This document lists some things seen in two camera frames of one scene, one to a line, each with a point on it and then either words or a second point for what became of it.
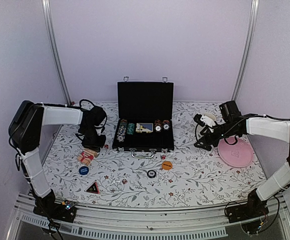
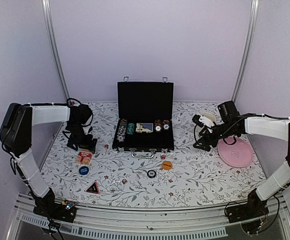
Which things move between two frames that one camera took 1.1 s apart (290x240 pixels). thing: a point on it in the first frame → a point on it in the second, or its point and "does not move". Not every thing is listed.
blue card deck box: x=147 y=127 does not move
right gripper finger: x=201 y=145 does not move
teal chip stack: x=131 y=128 does not move
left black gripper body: x=91 y=140 → x=78 y=136
